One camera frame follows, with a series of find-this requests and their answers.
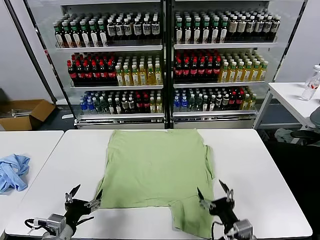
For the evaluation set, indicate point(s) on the glass cabinet door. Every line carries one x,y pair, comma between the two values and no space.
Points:
45,20
287,25

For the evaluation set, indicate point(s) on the white drinks display cabinet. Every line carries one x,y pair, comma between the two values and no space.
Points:
225,45
110,48

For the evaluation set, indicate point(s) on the dark bottle navy white label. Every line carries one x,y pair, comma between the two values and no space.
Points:
111,30
155,27
147,28
137,28
120,30
128,29

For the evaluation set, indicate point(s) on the small dark bottle white label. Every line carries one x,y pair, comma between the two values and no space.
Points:
219,103
131,106
205,104
111,107
225,102
117,107
212,103
124,106

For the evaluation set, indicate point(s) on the dark bottle tan label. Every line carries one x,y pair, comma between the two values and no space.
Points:
241,27
259,27
232,27
250,27
268,26
276,26

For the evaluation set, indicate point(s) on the person in grey-green top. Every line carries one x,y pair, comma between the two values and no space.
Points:
316,117

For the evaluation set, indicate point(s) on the blue water bottle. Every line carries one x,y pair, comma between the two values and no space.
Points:
177,105
83,108
184,104
90,108

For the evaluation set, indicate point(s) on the green-cap dark drink bottle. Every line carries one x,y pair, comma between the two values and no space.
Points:
94,36
224,32
67,37
59,37
76,37
179,33
85,37
103,36
206,32
196,33
188,33
215,32

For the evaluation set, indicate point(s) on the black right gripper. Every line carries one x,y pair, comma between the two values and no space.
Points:
223,211

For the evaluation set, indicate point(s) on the light green t-shirt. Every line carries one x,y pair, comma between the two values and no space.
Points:
155,170

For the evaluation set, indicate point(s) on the red-cap cola bottle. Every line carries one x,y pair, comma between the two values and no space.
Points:
103,73
209,71
202,71
87,73
111,73
178,71
95,73
71,73
239,100
194,71
186,71
79,73
138,105
146,104
217,71
232,101

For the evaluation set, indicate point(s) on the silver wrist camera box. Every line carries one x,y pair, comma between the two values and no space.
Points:
56,223
242,228

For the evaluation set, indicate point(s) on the crumpled light blue garment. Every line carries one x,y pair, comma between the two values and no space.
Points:
15,172

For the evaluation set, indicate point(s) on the white floor strip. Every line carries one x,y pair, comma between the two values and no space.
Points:
67,116

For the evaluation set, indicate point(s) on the white side table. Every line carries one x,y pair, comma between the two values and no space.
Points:
287,91

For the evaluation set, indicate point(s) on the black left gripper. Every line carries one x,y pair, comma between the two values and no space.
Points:
76,210

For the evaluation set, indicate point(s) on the yellow juice bottle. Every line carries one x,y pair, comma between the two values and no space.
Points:
127,78
240,74
120,78
151,77
224,75
247,74
253,102
143,78
135,78
152,106
255,73
246,103
158,77
263,73
159,106
232,74

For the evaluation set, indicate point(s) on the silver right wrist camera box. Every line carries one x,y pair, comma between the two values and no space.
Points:
242,228

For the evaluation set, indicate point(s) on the black office chair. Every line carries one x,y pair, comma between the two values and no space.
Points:
305,135

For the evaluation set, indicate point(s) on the dark slanted metal pole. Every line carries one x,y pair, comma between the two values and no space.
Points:
30,50

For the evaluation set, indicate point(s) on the crumpled grey cloth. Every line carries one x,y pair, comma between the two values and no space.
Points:
282,133

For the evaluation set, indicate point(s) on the open cardboard box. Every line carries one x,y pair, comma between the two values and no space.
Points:
22,122

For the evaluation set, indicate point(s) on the clear plastic water bottle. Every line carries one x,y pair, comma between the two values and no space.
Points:
310,87

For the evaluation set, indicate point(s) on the green-tinted water bottle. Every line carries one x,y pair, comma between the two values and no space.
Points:
191,103
104,107
97,107
198,103

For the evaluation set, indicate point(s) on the silver metal bars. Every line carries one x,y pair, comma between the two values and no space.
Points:
17,113

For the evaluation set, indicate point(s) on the small red wall label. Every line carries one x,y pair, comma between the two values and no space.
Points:
46,52

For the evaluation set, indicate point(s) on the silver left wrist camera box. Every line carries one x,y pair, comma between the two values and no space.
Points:
56,223

